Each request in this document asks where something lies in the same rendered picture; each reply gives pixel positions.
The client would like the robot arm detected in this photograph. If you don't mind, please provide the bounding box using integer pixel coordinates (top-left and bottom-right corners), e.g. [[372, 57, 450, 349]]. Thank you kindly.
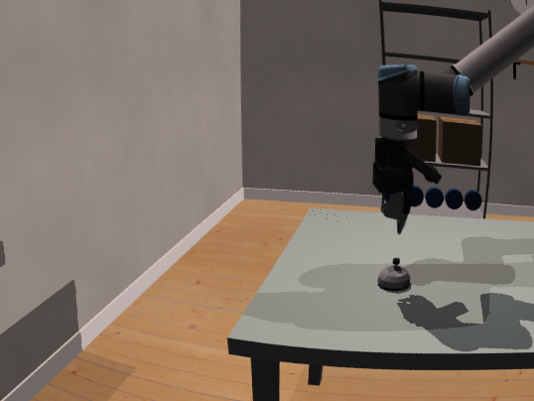
[[377, 6, 534, 184]]

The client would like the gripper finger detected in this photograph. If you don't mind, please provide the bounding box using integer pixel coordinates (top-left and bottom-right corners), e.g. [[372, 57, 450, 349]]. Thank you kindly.
[[381, 193, 399, 233], [383, 178, 413, 234]]

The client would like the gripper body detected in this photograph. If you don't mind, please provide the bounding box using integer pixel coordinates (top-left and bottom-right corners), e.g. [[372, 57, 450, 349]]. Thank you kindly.
[[373, 137, 414, 195]]

